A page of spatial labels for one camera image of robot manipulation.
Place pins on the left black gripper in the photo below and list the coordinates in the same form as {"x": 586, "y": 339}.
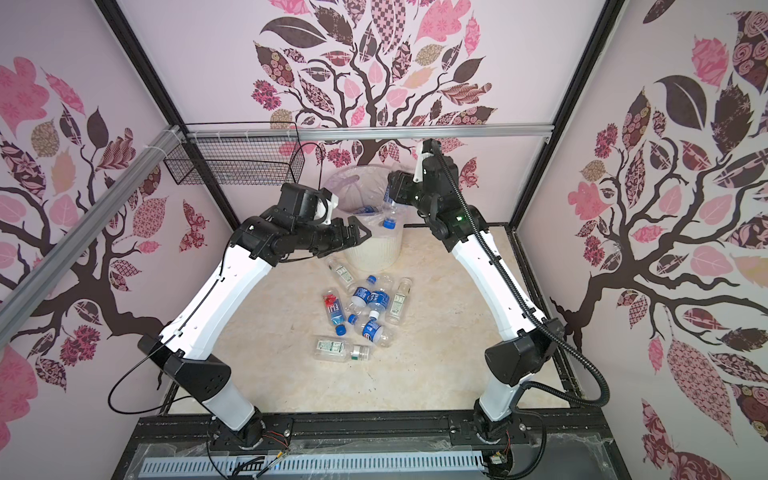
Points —
{"x": 338, "y": 238}

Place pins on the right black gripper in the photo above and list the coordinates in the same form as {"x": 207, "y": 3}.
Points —
{"x": 401, "y": 190}

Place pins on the soda water blue label bottle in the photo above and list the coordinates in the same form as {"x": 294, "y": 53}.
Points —
{"x": 389, "y": 211}

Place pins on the green label clear bottle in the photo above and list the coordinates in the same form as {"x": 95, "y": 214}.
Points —
{"x": 342, "y": 275}
{"x": 400, "y": 301}
{"x": 339, "y": 350}

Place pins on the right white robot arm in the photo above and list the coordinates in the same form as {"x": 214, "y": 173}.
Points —
{"x": 523, "y": 348}

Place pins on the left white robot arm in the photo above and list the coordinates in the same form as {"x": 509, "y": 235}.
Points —
{"x": 184, "y": 349}

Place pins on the white ribbed trash bin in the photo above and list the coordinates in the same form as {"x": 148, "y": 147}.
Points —
{"x": 377, "y": 253}

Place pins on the blue label white cap bottle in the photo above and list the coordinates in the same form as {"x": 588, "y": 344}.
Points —
{"x": 378, "y": 302}

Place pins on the Fiji red flower bottle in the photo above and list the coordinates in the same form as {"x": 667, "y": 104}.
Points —
{"x": 335, "y": 312}

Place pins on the Pepsi blue label bottle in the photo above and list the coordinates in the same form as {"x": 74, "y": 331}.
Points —
{"x": 371, "y": 329}

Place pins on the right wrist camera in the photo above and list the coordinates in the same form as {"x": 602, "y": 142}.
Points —
{"x": 433, "y": 166}

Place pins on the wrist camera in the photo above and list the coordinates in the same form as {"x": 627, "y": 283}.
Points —
{"x": 307, "y": 205}
{"x": 433, "y": 166}

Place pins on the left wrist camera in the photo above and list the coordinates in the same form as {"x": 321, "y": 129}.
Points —
{"x": 307, "y": 205}

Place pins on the back aluminium frame rail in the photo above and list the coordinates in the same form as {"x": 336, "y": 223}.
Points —
{"x": 379, "y": 133}

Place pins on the aluminium frame rail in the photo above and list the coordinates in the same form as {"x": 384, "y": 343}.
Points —
{"x": 379, "y": 133}
{"x": 19, "y": 306}

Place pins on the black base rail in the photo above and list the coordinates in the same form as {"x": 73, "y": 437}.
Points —
{"x": 294, "y": 430}

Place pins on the white slotted cable duct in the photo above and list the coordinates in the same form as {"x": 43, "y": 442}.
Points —
{"x": 311, "y": 465}

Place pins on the left aluminium frame rail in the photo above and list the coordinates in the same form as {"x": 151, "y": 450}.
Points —
{"x": 19, "y": 306}

